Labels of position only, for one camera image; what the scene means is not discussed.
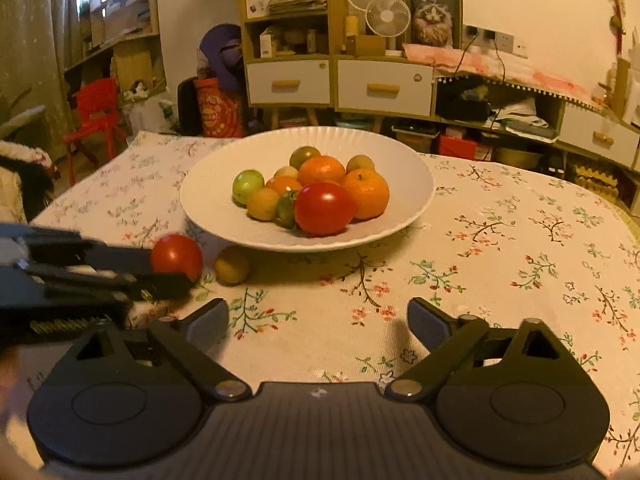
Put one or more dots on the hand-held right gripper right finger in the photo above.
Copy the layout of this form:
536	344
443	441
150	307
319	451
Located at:
425	320

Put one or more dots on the yellow-green small fruit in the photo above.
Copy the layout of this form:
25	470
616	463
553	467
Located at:
232	265

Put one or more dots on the orange bag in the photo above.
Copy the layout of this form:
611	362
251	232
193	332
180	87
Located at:
217	110

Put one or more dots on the red plastic chair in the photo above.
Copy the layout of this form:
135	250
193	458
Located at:
97	100

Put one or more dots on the white drawer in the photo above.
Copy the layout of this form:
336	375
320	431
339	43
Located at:
310	92
410	100
580	127

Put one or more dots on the low wooden shelf unit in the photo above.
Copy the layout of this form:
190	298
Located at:
560	112

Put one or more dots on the wooden bookshelf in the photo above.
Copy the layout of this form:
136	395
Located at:
132	65

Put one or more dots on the large mandarin orange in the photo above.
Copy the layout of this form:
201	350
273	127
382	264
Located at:
321	170

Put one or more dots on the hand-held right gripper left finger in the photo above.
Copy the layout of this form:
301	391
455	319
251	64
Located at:
210	317

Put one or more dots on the double wall socket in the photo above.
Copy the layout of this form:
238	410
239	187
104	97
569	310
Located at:
480	33

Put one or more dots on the pile of papers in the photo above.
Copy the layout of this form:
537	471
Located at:
525	115

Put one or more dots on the white ribbed plate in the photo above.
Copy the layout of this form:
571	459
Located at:
400	200

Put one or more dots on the black panel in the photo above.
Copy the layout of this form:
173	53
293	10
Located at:
187	105

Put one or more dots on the small white fan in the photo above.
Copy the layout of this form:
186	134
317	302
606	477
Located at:
387	16

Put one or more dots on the yellow roll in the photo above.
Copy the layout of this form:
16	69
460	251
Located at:
352	30

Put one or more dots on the red box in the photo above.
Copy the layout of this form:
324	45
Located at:
462	147

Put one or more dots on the olive basin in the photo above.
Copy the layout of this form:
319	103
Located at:
517	158

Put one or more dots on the grey office chair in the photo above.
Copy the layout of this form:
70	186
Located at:
25	120

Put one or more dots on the beige curtain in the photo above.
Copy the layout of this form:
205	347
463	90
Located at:
35	25

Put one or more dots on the small white box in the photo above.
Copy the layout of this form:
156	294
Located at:
257	0

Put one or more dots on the clear storage box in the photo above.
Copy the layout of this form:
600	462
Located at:
415	140
357	122

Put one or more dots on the purple plush toy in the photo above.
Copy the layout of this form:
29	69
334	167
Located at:
220	50

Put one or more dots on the framed cat picture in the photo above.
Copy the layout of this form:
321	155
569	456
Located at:
432	17

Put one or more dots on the cream and black jacket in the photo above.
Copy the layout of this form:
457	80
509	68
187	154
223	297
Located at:
15	195

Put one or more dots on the orange tangerine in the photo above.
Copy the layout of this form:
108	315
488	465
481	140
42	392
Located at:
282	185

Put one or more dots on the pink cloth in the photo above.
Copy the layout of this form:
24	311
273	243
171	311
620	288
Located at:
525	72

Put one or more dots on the brownish green tomato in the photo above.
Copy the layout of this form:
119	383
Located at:
304	155

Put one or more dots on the yellow egg carton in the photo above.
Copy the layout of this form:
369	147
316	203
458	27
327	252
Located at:
595	177

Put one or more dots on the white carton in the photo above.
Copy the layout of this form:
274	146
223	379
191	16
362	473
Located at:
145	115

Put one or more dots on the small olive fruit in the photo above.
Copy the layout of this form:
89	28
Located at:
361	162

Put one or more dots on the floral tablecloth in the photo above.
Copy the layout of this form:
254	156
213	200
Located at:
500	260

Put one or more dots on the small yellow fruit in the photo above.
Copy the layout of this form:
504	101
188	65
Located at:
262	204

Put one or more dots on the cardboard box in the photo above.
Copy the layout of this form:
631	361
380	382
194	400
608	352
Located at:
370	46

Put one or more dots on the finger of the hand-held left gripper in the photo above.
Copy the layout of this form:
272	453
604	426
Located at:
60	250
160	287

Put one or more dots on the large red tomato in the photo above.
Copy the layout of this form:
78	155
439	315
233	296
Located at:
176	257

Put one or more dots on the white wall socket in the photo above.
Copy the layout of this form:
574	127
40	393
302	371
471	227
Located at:
505	42

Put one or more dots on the black bag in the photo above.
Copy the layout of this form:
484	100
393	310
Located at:
460	105

